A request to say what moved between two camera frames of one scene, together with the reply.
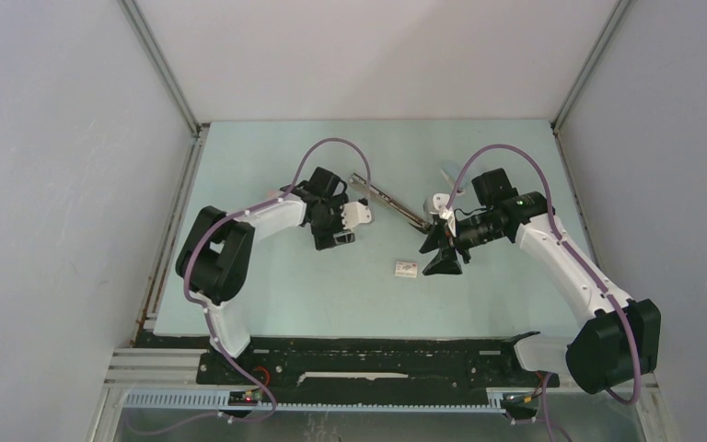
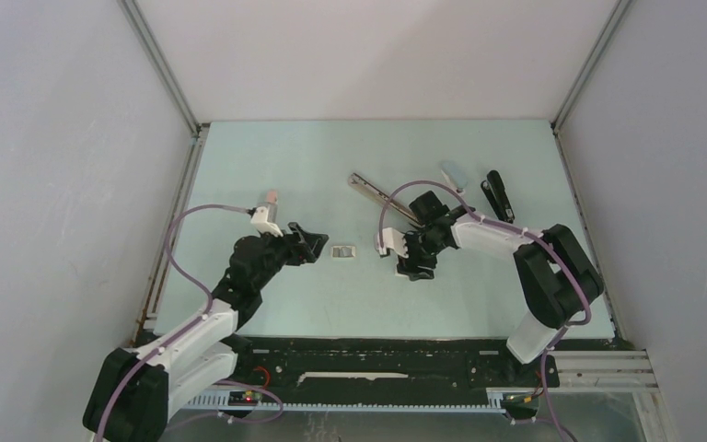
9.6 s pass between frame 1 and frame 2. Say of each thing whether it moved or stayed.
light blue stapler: stayed
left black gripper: moved
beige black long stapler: stayed
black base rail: stayed
